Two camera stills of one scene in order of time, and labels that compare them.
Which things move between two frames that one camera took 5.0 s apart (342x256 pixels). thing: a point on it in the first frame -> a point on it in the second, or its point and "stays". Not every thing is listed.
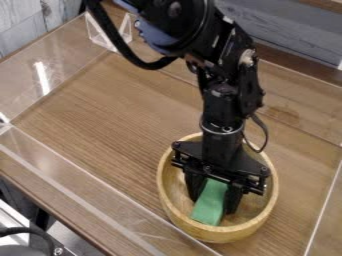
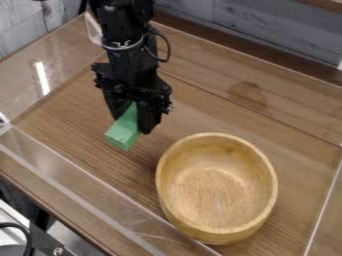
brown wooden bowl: (257, 209) stays
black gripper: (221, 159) -> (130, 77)
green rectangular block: (209, 203) -> (123, 131)
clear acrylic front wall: (59, 212) stays
